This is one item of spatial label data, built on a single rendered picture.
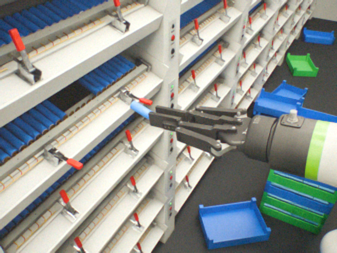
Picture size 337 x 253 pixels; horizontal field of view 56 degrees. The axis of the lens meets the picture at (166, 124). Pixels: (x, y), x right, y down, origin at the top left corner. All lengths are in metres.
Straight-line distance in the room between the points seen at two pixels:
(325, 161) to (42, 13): 0.60
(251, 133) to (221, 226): 1.22
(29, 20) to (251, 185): 1.51
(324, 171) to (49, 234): 0.63
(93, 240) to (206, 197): 0.89
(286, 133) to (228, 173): 1.46
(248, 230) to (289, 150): 1.24
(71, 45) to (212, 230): 1.23
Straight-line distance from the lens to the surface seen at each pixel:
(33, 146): 0.73
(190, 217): 1.73
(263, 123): 0.53
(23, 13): 0.75
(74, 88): 0.87
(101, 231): 1.08
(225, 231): 1.70
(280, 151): 0.51
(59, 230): 0.87
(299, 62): 3.31
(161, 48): 0.95
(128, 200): 1.14
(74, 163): 0.69
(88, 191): 0.92
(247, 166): 2.02
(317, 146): 0.50
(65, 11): 0.78
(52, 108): 0.80
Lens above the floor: 1.40
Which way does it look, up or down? 38 degrees down
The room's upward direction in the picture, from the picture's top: straight up
